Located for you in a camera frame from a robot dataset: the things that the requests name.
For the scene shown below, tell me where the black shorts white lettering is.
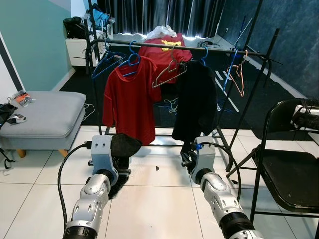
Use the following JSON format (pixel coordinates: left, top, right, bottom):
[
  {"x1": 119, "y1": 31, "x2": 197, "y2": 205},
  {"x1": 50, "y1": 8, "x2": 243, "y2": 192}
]
[{"x1": 107, "y1": 133, "x2": 144, "y2": 200}]

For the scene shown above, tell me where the grey metal hanger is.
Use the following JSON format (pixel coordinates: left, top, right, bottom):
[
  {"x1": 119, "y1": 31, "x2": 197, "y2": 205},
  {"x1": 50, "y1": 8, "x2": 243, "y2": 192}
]
[{"x1": 151, "y1": 46, "x2": 189, "y2": 89}]

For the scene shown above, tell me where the blue plastic hanger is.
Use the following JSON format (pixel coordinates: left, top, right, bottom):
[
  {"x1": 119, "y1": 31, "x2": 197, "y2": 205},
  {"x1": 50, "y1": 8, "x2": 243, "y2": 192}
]
[
  {"x1": 199, "y1": 46, "x2": 210, "y2": 66},
  {"x1": 222, "y1": 50, "x2": 240, "y2": 93},
  {"x1": 91, "y1": 42, "x2": 128, "y2": 79},
  {"x1": 117, "y1": 41, "x2": 143, "y2": 78}
]

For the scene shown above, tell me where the orange plastic hanger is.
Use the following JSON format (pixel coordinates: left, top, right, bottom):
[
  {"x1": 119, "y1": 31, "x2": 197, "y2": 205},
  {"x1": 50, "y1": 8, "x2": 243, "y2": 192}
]
[{"x1": 229, "y1": 50, "x2": 249, "y2": 98}]

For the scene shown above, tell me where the black shirt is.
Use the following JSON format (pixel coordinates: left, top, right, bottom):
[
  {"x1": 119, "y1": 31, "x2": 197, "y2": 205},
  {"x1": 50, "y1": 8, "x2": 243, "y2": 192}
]
[{"x1": 172, "y1": 60, "x2": 218, "y2": 142}]

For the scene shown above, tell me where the red shirt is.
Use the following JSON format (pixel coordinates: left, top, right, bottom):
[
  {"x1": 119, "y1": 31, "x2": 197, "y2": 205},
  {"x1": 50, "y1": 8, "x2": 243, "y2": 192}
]
[{"x1": 102, "y1": 55, "x2": 162, "y2": 146}]

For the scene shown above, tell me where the black folding chair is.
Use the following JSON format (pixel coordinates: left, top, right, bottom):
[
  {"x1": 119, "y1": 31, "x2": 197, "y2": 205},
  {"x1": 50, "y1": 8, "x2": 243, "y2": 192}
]
[{"x1": 227, "y1": 99, "x2": 319, "y2": 225}]

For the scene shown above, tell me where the red cloth with yellow print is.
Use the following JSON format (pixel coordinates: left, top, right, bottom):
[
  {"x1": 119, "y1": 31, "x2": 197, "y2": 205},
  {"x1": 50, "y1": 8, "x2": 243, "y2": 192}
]
[{"x1": 138, "y1": 34, "x2": 192, "y2": 83}]

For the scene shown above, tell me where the small silver black packet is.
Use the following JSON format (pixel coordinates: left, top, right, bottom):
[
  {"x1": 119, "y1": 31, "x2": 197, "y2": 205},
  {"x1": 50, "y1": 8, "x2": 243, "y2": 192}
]
[{"x1": 6, "y1": 114, "x2": 28, "y2": 125}]

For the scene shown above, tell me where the black metal clothes rack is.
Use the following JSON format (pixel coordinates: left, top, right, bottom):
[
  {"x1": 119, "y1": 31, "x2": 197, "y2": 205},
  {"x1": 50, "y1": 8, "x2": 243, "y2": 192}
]
[{"x1": 82, "y1": 0, "x2": 282, "y2": 172}]

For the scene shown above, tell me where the white cabinet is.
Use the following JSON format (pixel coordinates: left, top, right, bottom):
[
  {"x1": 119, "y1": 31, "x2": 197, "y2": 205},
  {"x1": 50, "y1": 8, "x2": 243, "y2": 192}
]
[{"x1": 66, "y1": 35, "x2": 108, "y2": 67}]

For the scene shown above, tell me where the orange packet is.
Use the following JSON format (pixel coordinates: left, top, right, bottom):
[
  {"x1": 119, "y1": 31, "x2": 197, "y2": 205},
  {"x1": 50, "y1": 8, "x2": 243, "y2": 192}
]
[{"x1": 11, "y1": 91, "x2": 34, "y2": 108}]

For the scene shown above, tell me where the black crumpled cloth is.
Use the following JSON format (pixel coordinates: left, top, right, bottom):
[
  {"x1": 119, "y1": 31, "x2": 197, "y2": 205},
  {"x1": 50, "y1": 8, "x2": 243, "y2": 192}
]
[{"x1": 0, "y1": 102, "x2": 18, "y2": 130}]

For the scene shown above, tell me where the white crumpled plastic bag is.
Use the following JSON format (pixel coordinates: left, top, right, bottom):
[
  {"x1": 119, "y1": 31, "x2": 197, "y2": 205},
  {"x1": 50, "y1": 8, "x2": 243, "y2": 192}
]
[{"x1": 146, "y1": 26, "x2": 177, "y2": 40}]

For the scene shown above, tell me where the blue mop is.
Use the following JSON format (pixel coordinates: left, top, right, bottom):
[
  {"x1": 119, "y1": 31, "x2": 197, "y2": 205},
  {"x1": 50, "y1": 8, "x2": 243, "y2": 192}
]
[{"x1": 234, "y1": 17, "x2": 255, "y2": 53}]

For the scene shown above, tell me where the black bag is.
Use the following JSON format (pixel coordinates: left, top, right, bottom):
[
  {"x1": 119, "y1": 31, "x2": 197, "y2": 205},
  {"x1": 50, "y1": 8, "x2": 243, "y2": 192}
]
[{"x1": 62, "y1": 16, "x2": 93, "y2": 39}]

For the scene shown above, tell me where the dark pleated curtain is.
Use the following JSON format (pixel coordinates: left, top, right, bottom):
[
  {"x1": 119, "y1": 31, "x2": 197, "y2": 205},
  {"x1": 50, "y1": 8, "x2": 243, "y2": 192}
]
[{"x1": 95, "y1": 0, "x2": 227, "y2": 38}]

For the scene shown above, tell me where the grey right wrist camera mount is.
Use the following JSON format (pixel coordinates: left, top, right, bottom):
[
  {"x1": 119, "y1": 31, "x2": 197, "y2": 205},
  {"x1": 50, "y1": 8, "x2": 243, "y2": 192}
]
[{"x1": 192, "y1": 137, "x2": 217, "y2": 180}]

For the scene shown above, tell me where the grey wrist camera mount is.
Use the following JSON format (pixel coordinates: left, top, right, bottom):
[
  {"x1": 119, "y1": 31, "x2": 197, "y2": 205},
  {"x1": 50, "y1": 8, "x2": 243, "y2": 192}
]
[
  {"x1": 192, "y1": 137, "x2": 217, "y2": 180},
  {"x1": 90, "y1": 135, "x2": 119, "y2": 180}
]

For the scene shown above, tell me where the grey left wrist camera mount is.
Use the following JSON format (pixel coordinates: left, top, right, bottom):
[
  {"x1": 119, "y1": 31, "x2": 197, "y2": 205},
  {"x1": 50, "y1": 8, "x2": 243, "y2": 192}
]
[{"x1": 90, "y1": 135, "x2": 119, "y2": 180}]

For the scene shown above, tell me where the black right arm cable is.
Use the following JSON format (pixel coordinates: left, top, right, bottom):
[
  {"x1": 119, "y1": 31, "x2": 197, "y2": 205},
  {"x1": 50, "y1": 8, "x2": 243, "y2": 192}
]
[{"x1": 197, "y1": 142, "x2": 242, "y2": 200}]

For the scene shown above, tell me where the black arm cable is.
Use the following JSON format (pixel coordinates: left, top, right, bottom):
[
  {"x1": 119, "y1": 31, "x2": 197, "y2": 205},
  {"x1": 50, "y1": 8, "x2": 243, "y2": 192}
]
[
  {"x1": 197, "y1": 142, "x2": 242, "y2": 200},
  {"x1": 57, "y1": 142, "x2": 93, "y2": 227}
]

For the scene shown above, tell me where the pale wire hanger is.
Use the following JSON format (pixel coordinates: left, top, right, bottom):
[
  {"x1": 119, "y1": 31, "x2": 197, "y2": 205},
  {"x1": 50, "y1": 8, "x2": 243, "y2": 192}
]
[{"x1": 159, "y1": 97, "x2": 180, "y2": 114}]

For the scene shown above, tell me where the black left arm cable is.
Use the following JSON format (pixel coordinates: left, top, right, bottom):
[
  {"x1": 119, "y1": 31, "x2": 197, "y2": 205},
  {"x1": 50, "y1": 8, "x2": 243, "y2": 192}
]
[{"x1": 57, "y1": 142, "x2": 93, "y2": 227}]

